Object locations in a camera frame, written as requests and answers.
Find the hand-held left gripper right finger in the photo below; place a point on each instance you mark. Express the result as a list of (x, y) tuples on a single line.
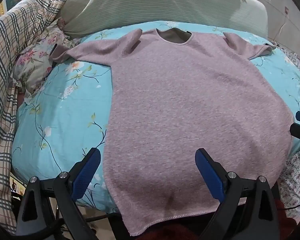
[(210, 171)]

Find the pink floral pillow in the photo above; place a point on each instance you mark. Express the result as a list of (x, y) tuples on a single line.
[(37, 62)]

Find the dark red cloth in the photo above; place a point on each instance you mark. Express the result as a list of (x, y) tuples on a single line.
[(285, 227)]

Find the plaid quilt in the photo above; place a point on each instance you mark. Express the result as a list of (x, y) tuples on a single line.
[(12, 55)]

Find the pink knit sweater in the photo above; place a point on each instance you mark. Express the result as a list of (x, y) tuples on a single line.
[(190, 110)]

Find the white small-flower sheet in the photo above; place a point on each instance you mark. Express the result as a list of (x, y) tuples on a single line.
[(296, 180)]

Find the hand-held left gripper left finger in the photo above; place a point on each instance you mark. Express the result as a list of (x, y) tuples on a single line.
[(86, 171)]

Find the turquoise floral bedsheet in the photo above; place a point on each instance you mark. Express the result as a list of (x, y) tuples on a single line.
[(65, 120)]

